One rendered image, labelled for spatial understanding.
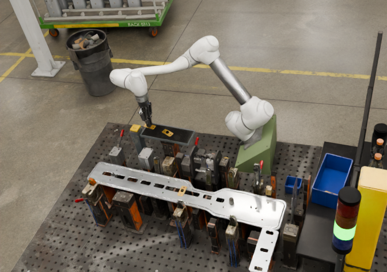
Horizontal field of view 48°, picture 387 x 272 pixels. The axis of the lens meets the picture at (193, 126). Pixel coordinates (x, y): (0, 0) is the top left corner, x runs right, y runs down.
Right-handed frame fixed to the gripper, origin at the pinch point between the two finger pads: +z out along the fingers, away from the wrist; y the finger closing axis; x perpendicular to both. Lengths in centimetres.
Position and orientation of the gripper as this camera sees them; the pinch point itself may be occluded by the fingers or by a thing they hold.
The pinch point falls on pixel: (148, 121)
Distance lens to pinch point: 304.1
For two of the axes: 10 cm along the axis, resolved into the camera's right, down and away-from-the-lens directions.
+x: 8.6, 2.5, -4.5
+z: 1.3, 7.4, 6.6
